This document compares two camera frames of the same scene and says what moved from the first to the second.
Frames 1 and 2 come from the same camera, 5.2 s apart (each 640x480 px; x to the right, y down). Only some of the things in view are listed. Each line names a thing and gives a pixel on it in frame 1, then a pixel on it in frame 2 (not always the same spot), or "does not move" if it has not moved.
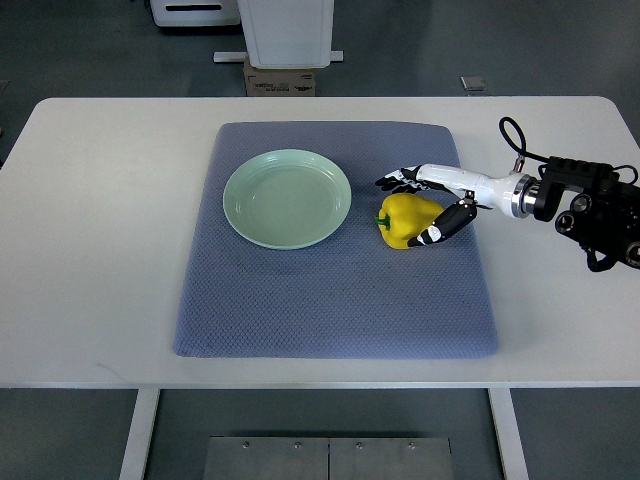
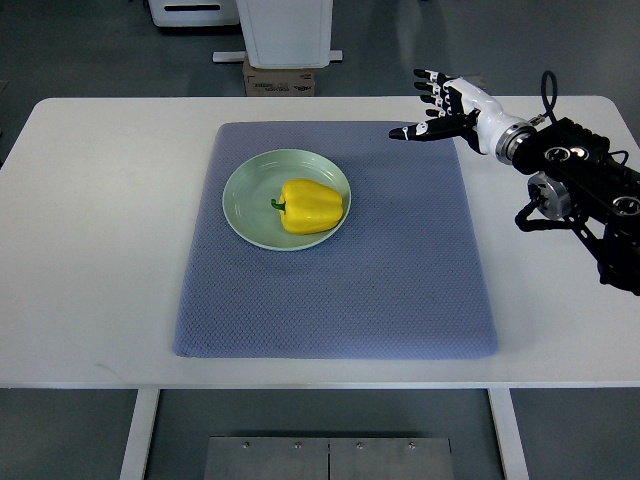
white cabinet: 196,13 does not move
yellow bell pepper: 403,215 → 308,207
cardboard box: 277,82 does not move
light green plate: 286,199 does not move
